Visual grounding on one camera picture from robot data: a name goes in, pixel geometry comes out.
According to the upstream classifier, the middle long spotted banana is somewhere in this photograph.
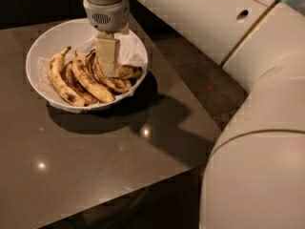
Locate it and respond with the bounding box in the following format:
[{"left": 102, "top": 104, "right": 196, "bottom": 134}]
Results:
[{"left": 72, "top": 52, "right": 115, "bottom": 104}]

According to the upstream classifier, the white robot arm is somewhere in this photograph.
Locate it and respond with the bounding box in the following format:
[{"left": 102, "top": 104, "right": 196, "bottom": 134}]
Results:
[{"left": 84, "top": 0, "right": 305, "bottom": 229}]

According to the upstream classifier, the curved banana beneath top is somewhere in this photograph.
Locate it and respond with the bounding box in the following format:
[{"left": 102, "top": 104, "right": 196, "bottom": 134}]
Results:
[{"left": 89, "top": 52, "right": 132, "bottom": 94}]

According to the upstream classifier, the white bowl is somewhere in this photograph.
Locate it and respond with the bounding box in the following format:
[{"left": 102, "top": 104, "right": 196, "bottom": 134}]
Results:
[{"left": 25, "top": 17, "right": 149, "bottom": 113}]

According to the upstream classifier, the banana with long stem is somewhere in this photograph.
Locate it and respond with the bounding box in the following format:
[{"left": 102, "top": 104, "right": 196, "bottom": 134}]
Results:
[{"left": 94, "top": 55, "right": 142, "bottom": 79}]

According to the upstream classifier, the leftmost spotted banana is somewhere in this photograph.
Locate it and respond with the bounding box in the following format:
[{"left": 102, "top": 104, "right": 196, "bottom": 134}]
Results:
[{"left": 48, "top": 46, "right": 85, "bottom": 107}]

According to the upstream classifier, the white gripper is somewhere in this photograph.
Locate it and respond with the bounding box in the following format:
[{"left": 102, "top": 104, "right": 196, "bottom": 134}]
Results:
[{"left": 83, "top": 0, "right": 130, "bottom": 77}]

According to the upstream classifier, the white paper bowl liner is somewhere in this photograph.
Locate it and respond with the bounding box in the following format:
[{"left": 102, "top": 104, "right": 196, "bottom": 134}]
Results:
[{"left": 36, "top": 21, "right": 149, "bottom": 115}]

